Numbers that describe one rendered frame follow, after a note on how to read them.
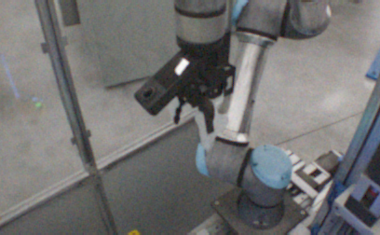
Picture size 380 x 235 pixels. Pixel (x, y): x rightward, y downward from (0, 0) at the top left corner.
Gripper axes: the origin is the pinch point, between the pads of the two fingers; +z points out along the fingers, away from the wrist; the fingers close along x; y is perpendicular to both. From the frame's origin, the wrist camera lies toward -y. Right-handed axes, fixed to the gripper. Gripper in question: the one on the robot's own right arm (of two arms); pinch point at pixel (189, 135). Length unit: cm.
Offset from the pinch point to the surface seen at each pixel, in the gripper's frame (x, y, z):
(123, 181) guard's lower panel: 46, 3, 63
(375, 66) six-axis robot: 62, 325, 145
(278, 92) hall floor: 105, 199, 148
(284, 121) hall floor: 76, 170, 148
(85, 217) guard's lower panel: 46, -16, 71
